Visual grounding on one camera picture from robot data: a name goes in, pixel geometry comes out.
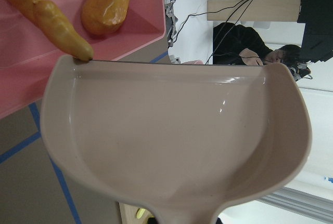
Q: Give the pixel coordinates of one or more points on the beige plastic dustpan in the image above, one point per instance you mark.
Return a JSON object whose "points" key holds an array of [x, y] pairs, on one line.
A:
{"points": [[183, 141]]}

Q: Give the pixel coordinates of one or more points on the pink plastic bin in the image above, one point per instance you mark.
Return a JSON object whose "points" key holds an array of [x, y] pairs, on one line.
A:
{"points": [[34, 33]]}

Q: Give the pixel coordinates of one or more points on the person in black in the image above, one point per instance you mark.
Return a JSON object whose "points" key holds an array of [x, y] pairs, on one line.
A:
{"points": [[240, 45]]}

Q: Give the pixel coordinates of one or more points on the yellow lemon slices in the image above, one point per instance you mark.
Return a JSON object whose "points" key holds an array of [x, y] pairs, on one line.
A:
{"points": [[140, 212]]}

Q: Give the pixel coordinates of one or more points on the bamboo cutting board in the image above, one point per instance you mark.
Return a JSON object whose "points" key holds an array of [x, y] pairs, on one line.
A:
{"points": [[128, 213]]}

